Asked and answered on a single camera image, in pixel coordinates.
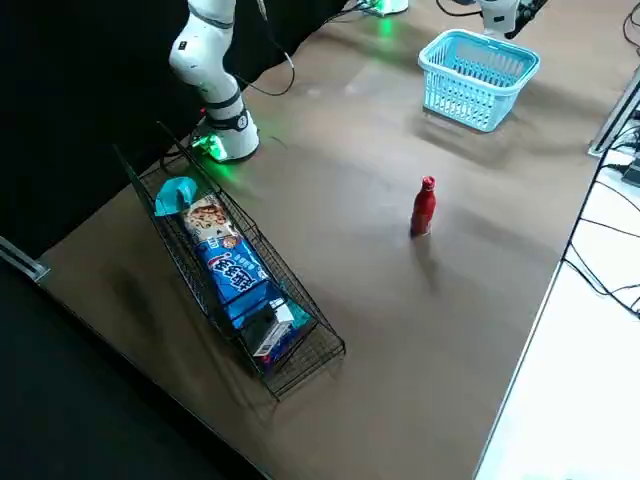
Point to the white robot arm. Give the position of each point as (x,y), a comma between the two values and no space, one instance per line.
(210,65)
(495,10)

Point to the red cola bottle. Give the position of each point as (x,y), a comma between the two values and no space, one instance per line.
(424,210)

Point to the dark snack box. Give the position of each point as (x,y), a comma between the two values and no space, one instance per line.
(265,335)

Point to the teal snack packet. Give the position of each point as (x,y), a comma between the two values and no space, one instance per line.
(172,197)

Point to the light blue plastic basket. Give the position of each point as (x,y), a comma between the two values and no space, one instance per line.
(465,107)

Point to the blue cookie packet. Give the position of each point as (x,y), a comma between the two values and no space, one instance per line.
(230,270)

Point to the aluminium frame rail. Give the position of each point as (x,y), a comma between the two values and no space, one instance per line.
(25,260)

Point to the aluminium camera post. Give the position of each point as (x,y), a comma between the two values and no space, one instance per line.
(612,120)

